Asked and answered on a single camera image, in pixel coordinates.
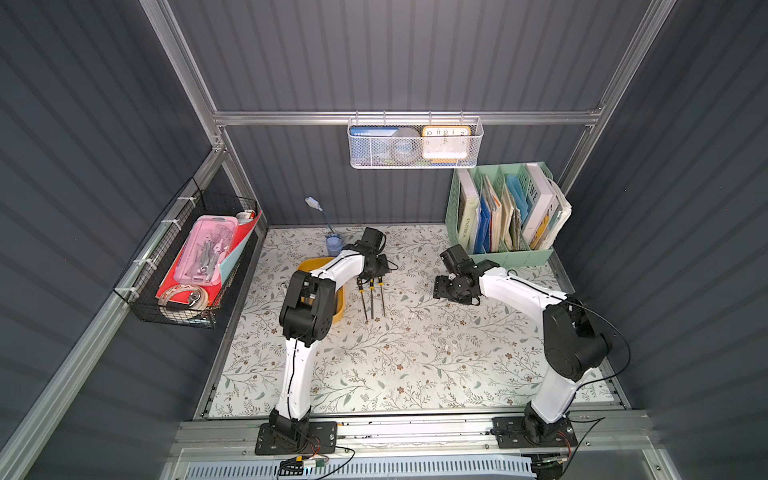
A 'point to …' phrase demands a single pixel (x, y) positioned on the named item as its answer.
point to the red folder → (242, 229)
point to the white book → (545, 211)
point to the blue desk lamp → (334, 242)
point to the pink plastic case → (207, 250)
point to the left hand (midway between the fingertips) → (380, 267)
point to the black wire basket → (144, 277)
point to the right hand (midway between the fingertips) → (449, 291)
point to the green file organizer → (502, 214)
